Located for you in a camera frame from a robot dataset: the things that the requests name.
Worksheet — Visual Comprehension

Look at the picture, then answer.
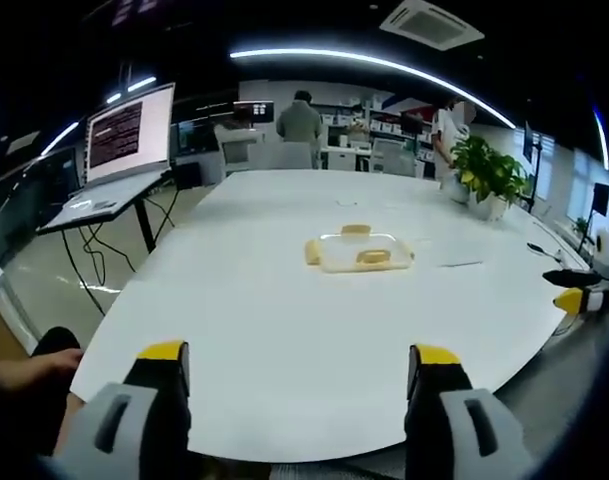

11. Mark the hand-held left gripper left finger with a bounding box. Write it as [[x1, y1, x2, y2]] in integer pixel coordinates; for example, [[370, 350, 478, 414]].
[[47, 339, 193, 480]]

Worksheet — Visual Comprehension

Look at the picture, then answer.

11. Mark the ceiling air conditioner vent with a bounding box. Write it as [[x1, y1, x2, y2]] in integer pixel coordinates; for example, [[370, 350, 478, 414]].
[[379, 0, 486, 51]]

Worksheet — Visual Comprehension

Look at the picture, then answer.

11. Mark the black desktop monitor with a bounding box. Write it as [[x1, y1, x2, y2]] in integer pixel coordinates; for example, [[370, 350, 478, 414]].
[[232, 99, 277, 124]]

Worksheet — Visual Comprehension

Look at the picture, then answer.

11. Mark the monitor on black stand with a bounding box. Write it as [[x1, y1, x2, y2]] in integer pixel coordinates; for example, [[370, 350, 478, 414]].
[[521, 119, 544, 212]]

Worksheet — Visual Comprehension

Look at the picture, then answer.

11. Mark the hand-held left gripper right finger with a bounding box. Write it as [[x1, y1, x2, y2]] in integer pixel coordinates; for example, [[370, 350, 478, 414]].
[[405, 343, 536, 480]]

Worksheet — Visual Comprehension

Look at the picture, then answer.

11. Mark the clear container with yellow latches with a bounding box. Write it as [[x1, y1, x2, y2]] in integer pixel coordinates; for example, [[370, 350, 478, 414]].
[[303, 224, 417, 275]]

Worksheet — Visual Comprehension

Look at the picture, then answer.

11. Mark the green potted plant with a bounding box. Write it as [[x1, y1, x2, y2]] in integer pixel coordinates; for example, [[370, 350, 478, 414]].
[[448, 134, 531, 220]]

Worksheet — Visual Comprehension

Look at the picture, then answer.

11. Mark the silver open laptop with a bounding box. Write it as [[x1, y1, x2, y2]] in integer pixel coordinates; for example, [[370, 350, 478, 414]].
[[47, 82, 177, 229]]

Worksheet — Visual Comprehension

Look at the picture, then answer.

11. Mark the black floor cable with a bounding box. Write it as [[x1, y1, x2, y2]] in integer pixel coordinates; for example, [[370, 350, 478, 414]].
[[61, 192, 178, 316]]

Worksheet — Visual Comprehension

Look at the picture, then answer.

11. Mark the metal spoon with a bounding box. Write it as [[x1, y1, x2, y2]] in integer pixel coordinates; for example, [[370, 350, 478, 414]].
[[526, 242, 566, 263]]

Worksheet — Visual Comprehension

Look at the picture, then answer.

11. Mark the person's own leg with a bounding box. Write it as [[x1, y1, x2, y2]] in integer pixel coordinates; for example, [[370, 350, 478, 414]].
[[0, 326, 86, 454]]

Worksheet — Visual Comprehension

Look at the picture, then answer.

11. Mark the black laptop stand table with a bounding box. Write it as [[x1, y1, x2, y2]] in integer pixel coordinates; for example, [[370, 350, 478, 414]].
[[35, 168, 176, 254]]

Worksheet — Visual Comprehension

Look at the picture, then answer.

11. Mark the small black screen on tripod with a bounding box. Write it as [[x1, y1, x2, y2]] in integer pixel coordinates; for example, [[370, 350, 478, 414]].
[[577, 181, 609, 251]]

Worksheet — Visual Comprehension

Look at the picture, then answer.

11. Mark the curved ceiling light strip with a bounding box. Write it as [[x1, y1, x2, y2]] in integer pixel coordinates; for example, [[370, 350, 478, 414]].
[[229, 47, 517, 129]]

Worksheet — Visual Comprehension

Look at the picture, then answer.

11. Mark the white plastic bag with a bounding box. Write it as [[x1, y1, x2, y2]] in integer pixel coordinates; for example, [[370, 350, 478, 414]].
[[440, 171, 473, 204]]

